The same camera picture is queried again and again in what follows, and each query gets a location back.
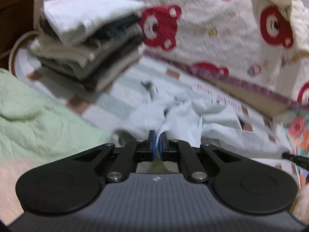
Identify floral colourful cloth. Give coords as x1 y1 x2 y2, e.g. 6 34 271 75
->
281 109 309 187

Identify stack of folded dark clothes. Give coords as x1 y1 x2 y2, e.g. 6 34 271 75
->
29 14 143 92

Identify light green blanket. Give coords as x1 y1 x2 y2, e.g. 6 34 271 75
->
1 69 109 163

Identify white quilt with red bears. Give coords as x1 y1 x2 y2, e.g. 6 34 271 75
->
137 0 308 106

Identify white folded shirt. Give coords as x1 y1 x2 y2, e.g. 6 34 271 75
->
42 0 146 46

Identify light grey sweatshirt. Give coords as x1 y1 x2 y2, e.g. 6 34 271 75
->
113 81 290 161

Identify cream jacket on bed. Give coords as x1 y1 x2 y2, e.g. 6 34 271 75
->
257 0 308 57

